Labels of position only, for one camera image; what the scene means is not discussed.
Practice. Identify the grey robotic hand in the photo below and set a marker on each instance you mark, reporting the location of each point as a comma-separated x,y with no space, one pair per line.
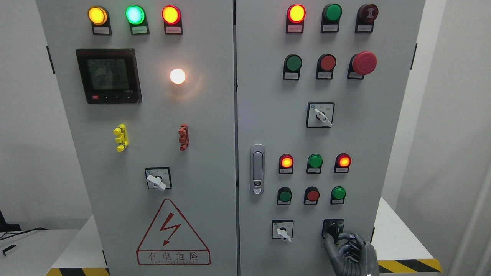
356,257

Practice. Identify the black rotary knob switch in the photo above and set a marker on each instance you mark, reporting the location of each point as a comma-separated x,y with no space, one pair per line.
333,227

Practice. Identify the white platform with hazard stripes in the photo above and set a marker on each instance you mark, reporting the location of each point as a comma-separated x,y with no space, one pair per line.
399,252

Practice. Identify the green push button lower right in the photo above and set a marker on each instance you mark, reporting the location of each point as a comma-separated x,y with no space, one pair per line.
338,195

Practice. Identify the green push button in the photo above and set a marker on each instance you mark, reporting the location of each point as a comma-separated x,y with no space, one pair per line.
292,66
284,196
338,195

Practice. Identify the red push button lower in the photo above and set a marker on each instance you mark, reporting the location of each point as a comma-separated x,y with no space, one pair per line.
311,196

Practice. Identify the red push button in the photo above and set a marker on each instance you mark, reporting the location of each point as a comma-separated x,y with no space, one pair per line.
325,67
311,196

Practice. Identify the green push button lower left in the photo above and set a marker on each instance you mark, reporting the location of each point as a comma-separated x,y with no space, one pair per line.
284,196

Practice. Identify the red indicator middle right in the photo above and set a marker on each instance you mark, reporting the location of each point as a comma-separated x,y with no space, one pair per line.
342,163

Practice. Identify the green indicator middle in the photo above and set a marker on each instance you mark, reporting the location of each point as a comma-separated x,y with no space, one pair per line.
314,164

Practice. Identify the red lit indicator middle left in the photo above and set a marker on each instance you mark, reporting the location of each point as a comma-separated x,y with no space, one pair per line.
285,164

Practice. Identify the red high voltage warning sticker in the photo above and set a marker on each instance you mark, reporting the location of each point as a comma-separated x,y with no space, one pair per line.
171,240

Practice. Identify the grey electrical cabinet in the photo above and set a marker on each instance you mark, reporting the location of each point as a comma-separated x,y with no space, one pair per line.
234,96

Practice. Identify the red emergency stop button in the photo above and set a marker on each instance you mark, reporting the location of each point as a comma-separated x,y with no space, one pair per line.
361,64

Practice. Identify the red push button upper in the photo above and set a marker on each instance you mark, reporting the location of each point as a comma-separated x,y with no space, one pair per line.
325,67

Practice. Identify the green push button upper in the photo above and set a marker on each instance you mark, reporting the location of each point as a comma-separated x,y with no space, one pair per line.
292,66

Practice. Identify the red terminal connector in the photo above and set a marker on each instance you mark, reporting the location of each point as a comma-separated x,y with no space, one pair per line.
183,137

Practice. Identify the dark red buzzer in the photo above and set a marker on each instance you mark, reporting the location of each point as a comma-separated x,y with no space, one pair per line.
366,16

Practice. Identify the green indicator top right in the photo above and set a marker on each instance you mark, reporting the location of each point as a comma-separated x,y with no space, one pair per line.
330,18

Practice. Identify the red lit indicator top right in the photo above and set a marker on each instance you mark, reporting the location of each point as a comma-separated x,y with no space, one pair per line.
295,19

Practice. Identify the white glowing lamp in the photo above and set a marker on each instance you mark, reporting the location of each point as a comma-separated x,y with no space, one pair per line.
177,76

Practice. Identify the yellow terminal connector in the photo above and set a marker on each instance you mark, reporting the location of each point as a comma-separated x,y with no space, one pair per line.
121,137

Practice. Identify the red lit indicator light left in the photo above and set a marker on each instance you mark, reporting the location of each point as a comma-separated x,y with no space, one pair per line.
172,19

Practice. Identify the black digital power meter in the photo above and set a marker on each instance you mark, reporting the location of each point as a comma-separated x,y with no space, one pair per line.
109,76

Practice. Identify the green lit indicator light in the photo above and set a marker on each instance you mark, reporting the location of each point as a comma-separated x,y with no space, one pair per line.
137,20

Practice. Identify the small white usb adapter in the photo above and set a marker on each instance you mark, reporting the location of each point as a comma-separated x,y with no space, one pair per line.
9,250

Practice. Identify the black device with antenna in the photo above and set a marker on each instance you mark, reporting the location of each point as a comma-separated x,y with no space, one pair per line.
6,227

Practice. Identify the yellow indicator light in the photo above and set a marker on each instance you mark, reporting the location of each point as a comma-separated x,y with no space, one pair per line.
100,21

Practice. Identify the lower white selector switch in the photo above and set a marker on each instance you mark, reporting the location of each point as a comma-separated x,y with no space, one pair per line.
283,230

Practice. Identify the silver door handle lock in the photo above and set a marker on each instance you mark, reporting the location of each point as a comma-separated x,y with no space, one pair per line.
257,158

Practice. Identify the upper right selector switch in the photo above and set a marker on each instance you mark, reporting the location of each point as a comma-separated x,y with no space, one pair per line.
320,115

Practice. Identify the left door selector switch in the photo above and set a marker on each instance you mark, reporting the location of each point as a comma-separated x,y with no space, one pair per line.
158,178

